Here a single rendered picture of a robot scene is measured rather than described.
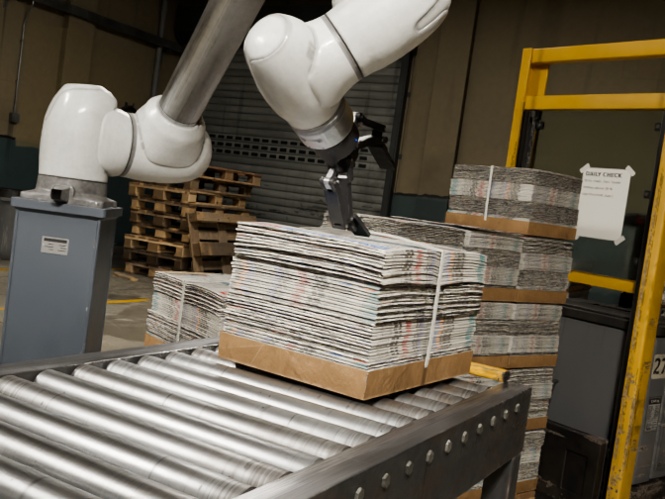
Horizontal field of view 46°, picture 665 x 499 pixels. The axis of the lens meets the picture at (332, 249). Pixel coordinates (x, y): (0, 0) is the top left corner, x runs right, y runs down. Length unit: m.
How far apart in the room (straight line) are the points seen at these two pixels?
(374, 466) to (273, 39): 0.54
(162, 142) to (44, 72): 8.12
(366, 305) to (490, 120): 8.13
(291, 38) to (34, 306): 1.04
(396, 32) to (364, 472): 0.56
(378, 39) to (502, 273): 1.66
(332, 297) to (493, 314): 1.52
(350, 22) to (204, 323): 1.11
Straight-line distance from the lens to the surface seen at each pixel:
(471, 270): 1.40
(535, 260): 2.78
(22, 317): 1.88
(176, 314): 2.12
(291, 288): 1.21
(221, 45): 1.72
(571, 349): 3.42
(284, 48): 1.03
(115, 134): 1.86
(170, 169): 1.92
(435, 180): 9.26
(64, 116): 1.85
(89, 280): 1.83
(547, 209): 2.80
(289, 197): 10.23
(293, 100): 1.07
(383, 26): 1.07
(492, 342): 2.66
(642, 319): 3.08
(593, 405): 3.38
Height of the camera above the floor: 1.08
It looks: 3 degrees down
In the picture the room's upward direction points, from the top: 8 degrees clockwise
